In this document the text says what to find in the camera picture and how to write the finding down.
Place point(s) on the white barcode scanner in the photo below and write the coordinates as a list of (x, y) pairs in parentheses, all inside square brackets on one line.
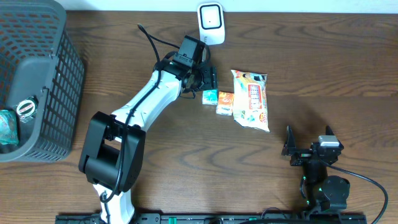
[(211, 23)]

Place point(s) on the orange small snack packet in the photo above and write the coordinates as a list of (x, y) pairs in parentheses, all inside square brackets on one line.
[(225, 103)]

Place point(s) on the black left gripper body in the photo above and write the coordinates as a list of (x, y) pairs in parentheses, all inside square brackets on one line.
[(210, 78)]

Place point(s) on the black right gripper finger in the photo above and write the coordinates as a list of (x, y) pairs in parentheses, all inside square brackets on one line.
[(289, 147), (330, 138)]

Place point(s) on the small teal tissue pack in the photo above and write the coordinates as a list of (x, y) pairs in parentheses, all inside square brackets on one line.
[(210, 97)]

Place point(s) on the large white snack bag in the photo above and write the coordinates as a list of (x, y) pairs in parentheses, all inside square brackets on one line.
[(250, 109)]

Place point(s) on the grey plastic mesh basket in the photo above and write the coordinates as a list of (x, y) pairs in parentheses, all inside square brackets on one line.
[(39, 59)]

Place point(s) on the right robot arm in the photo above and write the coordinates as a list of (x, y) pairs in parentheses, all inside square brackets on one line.
[(324, 193)]

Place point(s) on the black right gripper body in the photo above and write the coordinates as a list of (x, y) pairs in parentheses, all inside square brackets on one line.
[(302, 156)]

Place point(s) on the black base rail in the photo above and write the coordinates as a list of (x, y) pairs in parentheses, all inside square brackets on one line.
[(156, 218)]

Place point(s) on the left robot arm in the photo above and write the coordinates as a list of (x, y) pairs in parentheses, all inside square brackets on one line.
[(113, 151)]

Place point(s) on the teal snack packet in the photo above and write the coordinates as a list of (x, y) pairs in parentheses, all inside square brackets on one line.
[(9, 132)]

